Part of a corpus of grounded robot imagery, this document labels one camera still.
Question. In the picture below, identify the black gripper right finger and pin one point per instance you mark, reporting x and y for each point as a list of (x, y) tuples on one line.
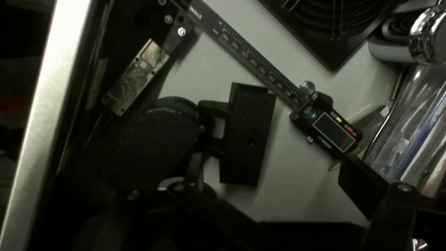
[(395, 218)]

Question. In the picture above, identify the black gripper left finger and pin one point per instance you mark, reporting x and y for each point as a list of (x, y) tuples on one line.
[(126, 218)]

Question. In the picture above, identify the black rectangular bracket block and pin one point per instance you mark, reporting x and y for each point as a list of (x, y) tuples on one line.
[(246, 140)]

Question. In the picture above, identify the black rounded flat object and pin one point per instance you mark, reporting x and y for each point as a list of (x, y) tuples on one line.
[(154, 144)]

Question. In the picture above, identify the clear plastic tool bag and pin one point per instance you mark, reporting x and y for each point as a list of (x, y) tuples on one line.
[(413, 130)]

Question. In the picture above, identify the black digital caliper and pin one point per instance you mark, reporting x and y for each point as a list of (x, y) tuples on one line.
[(329, 133)]

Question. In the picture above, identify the silver metal block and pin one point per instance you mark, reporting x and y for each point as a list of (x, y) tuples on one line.
[(134, 77)]

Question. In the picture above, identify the black screwed bracket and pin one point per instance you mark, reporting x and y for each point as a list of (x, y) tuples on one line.
[(179, 35)]

